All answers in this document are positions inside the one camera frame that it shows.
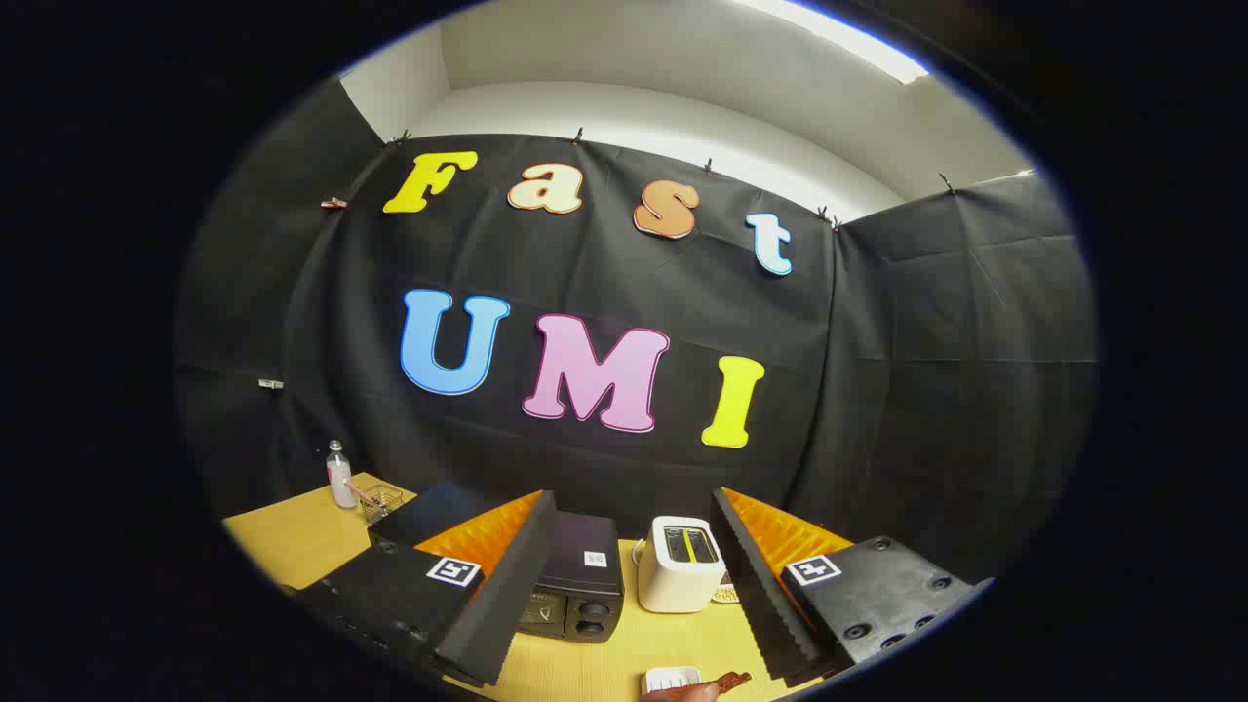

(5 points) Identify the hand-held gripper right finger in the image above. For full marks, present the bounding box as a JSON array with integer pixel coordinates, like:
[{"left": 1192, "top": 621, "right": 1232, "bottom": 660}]
[{"left": 712, "top": 487, "right": 995, "bottom": 688}]

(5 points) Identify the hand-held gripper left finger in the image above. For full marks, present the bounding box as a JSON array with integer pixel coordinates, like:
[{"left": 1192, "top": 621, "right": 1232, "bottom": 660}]
[{"left": 292, "top": 487, "right": 559, "bottom": 688}]

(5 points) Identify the black toaster oven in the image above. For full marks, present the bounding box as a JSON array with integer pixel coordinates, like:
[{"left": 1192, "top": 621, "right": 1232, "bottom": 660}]
[{"left": 367, "top": 483, "right": 626, "bottom": 644}]

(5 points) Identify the white pop-up toaster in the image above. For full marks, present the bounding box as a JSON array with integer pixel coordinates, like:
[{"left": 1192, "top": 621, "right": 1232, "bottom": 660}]
[{"left": 636, "top": 516, "right": 727, "bottom": 614}]

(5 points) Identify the white rectangular dish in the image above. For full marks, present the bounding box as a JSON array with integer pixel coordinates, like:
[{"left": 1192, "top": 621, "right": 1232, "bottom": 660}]
[{"left": 642, "top": 666, "right": 703, "bottom": 695}]

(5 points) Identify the clear plastic bottle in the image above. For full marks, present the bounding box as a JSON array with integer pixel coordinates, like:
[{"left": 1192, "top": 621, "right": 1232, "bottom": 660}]
[{"left": 326, "top": 440, "right": 358, "bottom": 510}]

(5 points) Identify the clear wire basket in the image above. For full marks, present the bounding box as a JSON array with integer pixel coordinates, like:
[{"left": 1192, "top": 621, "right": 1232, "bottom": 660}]
[{"left": 357, "top": 483, "right": 405, "bottom": 523}]

